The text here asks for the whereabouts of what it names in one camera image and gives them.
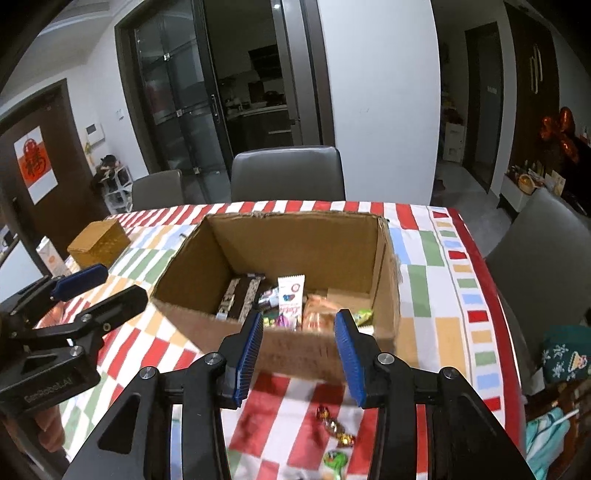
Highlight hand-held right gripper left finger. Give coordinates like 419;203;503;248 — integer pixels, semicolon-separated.
62;309;265;480

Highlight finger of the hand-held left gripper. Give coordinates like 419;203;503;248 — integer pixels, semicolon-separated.
9;285;148;372
0;264;109;334

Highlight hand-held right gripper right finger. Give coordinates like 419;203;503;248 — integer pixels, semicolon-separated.
334;308;536;480

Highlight brown cardboard box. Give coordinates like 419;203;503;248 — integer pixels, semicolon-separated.
151;211;402;384

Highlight golden brown snack packet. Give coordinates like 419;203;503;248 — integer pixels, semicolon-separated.
302;294;340;330

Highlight black chocolate bar packet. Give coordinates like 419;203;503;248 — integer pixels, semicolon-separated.
215;273;266;322

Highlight long pink white snack packet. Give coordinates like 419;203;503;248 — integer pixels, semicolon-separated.
276;274;306;330

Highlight person's left hand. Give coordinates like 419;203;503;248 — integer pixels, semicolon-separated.
32;401;63;454

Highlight orange white drink carton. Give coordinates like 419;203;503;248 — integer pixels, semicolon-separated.
36;237;68;278

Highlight yellow woven box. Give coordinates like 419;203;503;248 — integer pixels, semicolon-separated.
67;219;131;268

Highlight gold red wrapped candy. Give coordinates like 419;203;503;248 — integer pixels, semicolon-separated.
325;419;357;448

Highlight dark brown door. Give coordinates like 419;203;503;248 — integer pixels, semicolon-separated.
0;78;98;273

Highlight green round candy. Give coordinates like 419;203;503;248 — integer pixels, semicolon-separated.
323;451;348;480

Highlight white shoe rack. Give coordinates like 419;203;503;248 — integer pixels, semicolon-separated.
90;154;134;215

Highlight grey dining chair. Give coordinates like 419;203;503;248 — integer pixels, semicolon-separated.
131;169;185;212
485;189;591;370
230;145;346;203

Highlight red white door poster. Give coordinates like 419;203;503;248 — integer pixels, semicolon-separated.
14;127;58;205

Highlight teal cloth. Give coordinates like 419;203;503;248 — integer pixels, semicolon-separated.
526;408;571;457

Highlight dark glass sliding door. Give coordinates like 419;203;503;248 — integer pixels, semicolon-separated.
115;0;335;204

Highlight green patterned cloth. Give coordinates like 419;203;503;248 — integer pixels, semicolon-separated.
541;325;591;384

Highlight orange wooden chair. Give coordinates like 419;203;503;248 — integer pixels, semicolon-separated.
526;378;591;480

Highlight dark sideboard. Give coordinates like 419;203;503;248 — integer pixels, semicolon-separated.
499;157;591;217

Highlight white box on floor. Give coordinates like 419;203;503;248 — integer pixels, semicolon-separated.
443;122;465;162

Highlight dark hallway door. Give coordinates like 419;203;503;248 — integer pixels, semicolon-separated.
464;21;504;195

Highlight red foil balloons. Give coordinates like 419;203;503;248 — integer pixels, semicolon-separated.
540;107;580;164

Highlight dark wooden wardrobe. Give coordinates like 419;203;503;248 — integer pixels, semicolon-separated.
505;0;561;171

